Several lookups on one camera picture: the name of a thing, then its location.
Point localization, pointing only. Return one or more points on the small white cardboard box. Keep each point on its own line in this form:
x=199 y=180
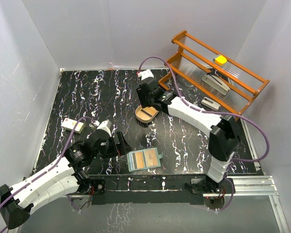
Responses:
x=69 y=124

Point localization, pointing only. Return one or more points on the card with black stripe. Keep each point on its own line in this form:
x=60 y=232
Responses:
x=148 y=112

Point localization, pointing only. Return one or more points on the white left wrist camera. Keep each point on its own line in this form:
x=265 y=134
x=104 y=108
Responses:
x=105 y=126

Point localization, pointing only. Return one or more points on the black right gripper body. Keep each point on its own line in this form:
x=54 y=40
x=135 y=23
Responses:
x=145 y=101

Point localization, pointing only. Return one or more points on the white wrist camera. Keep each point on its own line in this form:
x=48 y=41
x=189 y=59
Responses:
x=145 y=74
x=105 y=126

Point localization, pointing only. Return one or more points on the green card holder wallet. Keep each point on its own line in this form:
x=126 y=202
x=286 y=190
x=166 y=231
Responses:
x=160 y=156

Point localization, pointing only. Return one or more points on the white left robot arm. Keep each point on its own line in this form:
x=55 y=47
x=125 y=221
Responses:
x=63 y=176

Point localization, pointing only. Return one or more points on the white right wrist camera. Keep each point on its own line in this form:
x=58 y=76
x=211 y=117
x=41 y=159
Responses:
x=145 y=74

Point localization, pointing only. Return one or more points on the grey stapler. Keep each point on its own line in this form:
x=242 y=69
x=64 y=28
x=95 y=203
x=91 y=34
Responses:
x=216 y=83

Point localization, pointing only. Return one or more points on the small white stapler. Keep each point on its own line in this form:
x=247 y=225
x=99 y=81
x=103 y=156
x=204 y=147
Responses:
x=210 y=104

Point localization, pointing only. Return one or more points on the yellow sticky note block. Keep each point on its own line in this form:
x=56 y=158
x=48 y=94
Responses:
x=219 y=60

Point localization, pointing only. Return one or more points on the beige oval tray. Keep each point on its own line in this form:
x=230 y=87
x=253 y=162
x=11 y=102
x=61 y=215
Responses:
x=145 y=115

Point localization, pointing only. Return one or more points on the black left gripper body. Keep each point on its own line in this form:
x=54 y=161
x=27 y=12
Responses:
x=109 y=150

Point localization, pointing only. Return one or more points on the orange credit card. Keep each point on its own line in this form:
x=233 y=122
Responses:
x=138 y=160
x=151 y=158

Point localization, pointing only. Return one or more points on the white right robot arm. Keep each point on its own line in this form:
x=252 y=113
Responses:
x=221 y=131

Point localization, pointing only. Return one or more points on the orange wooden shelf rack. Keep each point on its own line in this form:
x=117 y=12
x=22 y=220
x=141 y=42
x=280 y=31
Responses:
x=220 y=78

